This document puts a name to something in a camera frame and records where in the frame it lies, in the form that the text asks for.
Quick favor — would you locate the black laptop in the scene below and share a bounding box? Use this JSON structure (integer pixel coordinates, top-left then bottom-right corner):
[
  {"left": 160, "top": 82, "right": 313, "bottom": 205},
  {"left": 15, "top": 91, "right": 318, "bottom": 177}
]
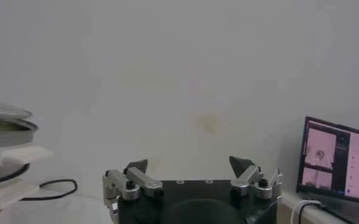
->
[{"left": 296, "top": 116, "right": 359, "bottom": 224}]

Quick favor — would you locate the black cooker power cable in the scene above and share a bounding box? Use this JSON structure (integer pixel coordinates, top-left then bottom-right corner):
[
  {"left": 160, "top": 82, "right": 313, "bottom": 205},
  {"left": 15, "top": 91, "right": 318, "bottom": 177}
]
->
[{"left": 20, "top": 178, "right": 79, "bottom": 201}]

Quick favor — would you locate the white cable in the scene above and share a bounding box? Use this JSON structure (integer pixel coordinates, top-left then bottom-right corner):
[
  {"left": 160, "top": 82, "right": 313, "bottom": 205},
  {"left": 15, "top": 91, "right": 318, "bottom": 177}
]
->
[{"left": 290, "top": 199, "right": 322, "bottom": 224}]

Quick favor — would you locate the cream electric cooker base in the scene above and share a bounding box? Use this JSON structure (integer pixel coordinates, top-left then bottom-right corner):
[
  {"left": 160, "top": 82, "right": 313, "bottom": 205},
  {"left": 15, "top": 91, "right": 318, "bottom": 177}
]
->
[{"left": 0, "top": 144, "right": 54, "bottom": 187}]

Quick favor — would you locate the black cable with adapter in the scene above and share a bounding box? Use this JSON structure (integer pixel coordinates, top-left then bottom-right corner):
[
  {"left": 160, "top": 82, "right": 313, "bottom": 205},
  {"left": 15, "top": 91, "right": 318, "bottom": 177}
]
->
[{"left": 299, "top": 202, "right": 357, "bottom": 224}]

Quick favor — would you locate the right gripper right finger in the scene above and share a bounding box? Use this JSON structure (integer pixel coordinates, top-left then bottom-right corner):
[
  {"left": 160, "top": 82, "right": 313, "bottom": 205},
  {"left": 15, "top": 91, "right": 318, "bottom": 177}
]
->
[{"left": 229, "top": 155, "right": 283, "bottom": 200}]

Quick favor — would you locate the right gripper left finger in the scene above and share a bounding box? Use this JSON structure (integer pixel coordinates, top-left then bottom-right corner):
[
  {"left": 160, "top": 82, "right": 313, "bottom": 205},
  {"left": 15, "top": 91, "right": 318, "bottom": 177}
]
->
[{"left": 102, "top": 158, "right": 165, "bottom": 208}]

